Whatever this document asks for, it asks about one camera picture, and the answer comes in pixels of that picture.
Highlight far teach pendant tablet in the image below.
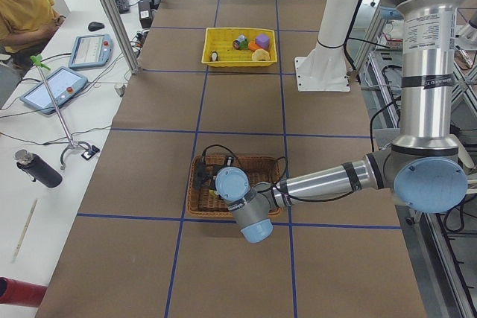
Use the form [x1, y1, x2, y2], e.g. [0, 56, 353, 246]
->
[69, 34, 113, 70]

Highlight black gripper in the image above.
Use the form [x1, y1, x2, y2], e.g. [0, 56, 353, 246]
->
[200, 171, 218, 194]

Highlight metal stand with green clip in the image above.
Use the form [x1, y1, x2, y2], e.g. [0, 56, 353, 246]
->
[31, 55, 100, 170]

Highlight near teach pendant tablet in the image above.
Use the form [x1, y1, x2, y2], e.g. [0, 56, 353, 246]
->
[20, 67, 87, 115]

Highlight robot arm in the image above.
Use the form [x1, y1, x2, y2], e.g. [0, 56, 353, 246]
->
[195, 0, 468, 243]

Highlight red cylinder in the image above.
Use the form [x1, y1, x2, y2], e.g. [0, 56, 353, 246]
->
[1, 277, 47, 308]

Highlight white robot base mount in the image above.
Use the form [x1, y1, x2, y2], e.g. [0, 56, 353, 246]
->
[294, 0, 360, 92]

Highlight black computer mouse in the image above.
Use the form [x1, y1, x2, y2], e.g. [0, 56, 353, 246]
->
[87, 22, 105, 32]

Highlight brown wicker basket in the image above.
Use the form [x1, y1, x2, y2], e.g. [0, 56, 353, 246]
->
[186, 153, 281, 217]

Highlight yellow woven basket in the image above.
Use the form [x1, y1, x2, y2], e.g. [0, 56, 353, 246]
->
[201, 27, 277, 67]

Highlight person in yellow shirt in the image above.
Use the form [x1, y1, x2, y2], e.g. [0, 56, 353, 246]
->
[1, 0, 66, 54]

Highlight orange toy carrot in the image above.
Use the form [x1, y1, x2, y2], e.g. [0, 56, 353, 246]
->
[247, 41, 261, 51]

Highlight black water bottle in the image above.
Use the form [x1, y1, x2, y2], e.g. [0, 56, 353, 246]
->
[14, 149, 63, 188]

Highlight purple foam block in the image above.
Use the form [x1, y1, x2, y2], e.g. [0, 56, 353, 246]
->
[255, 34, 271, 50]

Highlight toy croissant bread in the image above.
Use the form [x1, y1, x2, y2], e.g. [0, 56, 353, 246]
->
[252, 48, 271, 62]

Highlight small black labelled can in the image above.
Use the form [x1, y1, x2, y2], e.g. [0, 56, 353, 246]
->
[233, 34, 249, 50]

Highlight aluminium frame post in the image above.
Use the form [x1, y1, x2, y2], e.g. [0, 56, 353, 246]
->
[100, 0, 139, 74]

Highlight teach pendant tablet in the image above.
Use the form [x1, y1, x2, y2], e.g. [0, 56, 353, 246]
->
[69, 34, 113, 70]
[20, 67, 87, 115]

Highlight wooden stick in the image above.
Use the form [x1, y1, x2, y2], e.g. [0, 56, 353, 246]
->
[11, 198, 38, 264]

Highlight panda figurine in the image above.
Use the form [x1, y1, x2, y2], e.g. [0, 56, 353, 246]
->
[210, 51, 219, 62]

